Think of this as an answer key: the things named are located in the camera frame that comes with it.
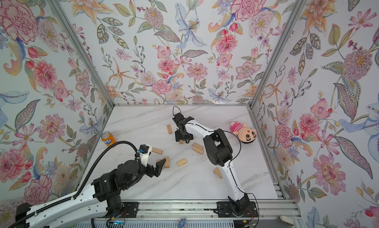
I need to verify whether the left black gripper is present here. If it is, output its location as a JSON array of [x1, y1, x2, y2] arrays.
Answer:
[[123, 154, 168, 191]]

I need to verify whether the wood block of trio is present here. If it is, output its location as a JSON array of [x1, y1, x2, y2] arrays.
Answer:
[[192, 143, 204, 150], [192, 147, 204, 155]]

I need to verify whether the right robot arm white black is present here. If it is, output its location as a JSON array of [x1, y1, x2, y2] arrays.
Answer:
[[173, 113, 250, 217]]

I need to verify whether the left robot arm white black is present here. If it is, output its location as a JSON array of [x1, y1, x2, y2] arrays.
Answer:
[[11, 141, 166, 228]]

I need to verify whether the plain wood block beside printed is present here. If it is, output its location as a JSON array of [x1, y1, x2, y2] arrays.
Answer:
[[163, 157, 170, 168]]

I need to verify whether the ridged wood block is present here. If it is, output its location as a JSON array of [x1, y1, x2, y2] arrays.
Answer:
[[177, 159, 188, 167]]

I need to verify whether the curved wood block right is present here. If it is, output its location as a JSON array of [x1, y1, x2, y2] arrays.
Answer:
[[213, 167, 223, 179]]

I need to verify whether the orange soda can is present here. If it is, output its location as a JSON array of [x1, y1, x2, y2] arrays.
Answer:
[[101, 131, 116, 147]]

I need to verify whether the pink plush doll toy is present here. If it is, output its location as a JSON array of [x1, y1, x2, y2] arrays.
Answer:
[[231, 122, 258, 144]]

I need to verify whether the white object bottom right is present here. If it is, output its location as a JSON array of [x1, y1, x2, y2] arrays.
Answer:
[[278, 216, 295, 227]]

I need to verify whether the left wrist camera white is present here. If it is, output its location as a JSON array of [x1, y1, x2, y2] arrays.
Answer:
[[138, 144, 152, 166]]

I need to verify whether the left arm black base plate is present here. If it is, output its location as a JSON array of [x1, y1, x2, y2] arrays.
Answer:
[[105, 202, 140, 219]]

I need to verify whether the small colourful object on rail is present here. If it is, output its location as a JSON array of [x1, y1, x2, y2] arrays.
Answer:
[[177, 218, 187, 228]]

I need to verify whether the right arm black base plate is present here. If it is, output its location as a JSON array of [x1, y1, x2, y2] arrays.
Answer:
[[214, 201, 259, 218]]

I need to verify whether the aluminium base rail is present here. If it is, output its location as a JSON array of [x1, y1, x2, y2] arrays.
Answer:
[[88, 199, 303, 222]]

